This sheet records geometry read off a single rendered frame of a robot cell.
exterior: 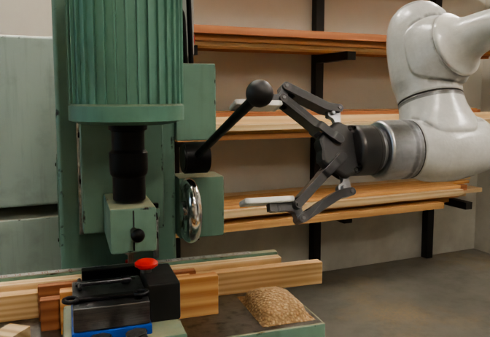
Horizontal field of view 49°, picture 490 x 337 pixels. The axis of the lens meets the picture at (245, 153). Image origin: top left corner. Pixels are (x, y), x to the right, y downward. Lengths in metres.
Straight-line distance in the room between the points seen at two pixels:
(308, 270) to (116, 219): 0.36
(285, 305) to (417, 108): 0.36
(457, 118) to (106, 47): 0.52
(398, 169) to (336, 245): 3.13
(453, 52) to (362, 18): 3.06
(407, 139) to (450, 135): 0.07
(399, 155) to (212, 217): 0.43
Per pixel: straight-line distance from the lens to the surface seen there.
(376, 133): 0.79
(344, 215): 3.27
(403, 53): 0.89
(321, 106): 0.79
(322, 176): 0.76
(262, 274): 0.95
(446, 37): 0.86
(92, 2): 0.80
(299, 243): 3.75
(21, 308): 0.91
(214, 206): 1.06
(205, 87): 1.06
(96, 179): 0.95
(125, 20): 0.78
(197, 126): 1.05
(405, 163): 0.80
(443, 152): 0.83
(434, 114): 0.84
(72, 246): 1.07
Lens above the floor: 1.24
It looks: 6 degrees down
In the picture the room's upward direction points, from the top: straight up
